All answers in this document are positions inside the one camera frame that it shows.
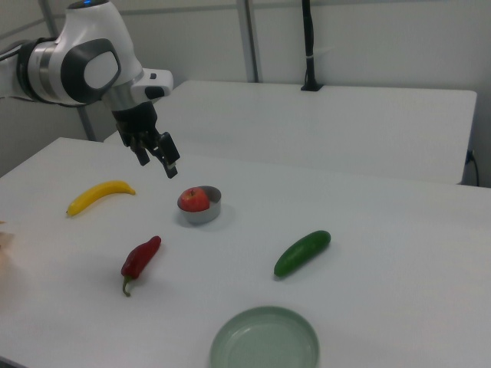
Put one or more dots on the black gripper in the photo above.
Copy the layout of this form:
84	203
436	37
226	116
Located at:
135	122

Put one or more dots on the white rectangular table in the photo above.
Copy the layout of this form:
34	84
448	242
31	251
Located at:
314	126

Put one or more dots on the small metal bowl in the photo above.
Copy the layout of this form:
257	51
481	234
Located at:
203	217

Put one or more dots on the black pole with base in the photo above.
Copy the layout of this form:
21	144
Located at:
308	38

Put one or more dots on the red apple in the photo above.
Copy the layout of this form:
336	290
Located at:
193	201

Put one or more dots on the yellow banana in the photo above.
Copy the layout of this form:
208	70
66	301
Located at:
99	191

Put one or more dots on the green cucumber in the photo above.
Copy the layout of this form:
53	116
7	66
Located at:
301	253

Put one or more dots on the grey partition wall post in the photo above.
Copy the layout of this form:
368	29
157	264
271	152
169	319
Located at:
251	38

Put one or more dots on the red chili pepper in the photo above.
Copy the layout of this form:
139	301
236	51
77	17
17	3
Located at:
138	258

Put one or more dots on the pale green plastic plate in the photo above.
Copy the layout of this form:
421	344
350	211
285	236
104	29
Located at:
264	341

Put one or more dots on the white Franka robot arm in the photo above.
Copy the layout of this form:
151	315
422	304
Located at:
76	38

